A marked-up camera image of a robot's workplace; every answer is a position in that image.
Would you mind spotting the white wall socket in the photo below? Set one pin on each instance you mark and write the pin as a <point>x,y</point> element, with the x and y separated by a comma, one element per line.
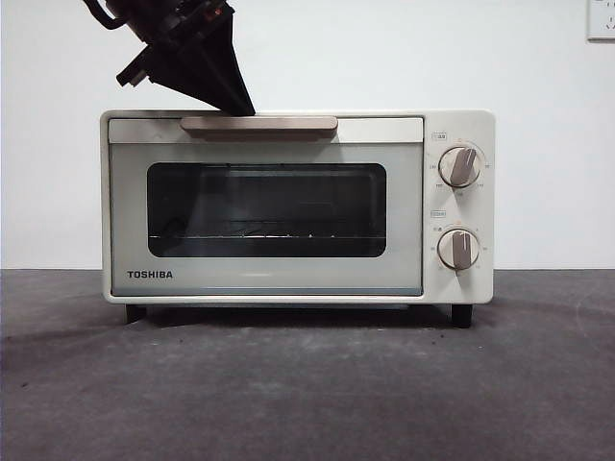
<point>601,21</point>

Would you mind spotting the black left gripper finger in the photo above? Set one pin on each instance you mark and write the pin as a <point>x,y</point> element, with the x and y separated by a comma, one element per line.
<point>228,62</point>
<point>192,77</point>

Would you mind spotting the cream and taupe oven knob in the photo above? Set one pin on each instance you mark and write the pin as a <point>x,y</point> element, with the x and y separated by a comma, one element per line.
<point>459,248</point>
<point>460,166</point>

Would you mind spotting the cream Toshiba toaster oven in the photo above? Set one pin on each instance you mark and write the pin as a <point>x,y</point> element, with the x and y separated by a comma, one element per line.
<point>461,125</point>

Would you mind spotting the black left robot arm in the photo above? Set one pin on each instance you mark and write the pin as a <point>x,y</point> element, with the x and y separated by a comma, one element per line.
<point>134,7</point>

